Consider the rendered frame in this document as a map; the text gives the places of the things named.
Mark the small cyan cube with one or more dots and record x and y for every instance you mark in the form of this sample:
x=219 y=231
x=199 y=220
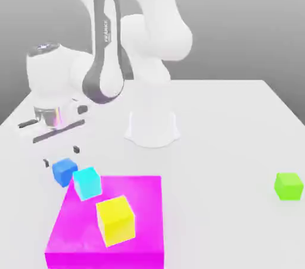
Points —
x=87 y=184

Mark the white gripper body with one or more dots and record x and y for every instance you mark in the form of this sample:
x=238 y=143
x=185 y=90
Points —
x=59 y=139

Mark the small blue cube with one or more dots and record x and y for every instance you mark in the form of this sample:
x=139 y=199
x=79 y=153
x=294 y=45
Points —
x=62 y=173

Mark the small green cube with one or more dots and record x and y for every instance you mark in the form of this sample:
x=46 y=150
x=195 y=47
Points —
x=288 y=186

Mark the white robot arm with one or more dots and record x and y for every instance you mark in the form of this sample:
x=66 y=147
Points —
x=152 y=35

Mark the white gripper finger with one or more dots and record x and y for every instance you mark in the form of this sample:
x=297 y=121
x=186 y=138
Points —
x=76 y=149
x=45 y=162

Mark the large magenta box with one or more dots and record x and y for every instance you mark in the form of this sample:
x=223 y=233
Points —
x=143 y=226

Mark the small yellow cube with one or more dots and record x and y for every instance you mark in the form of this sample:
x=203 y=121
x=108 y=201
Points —
x=116 y=222

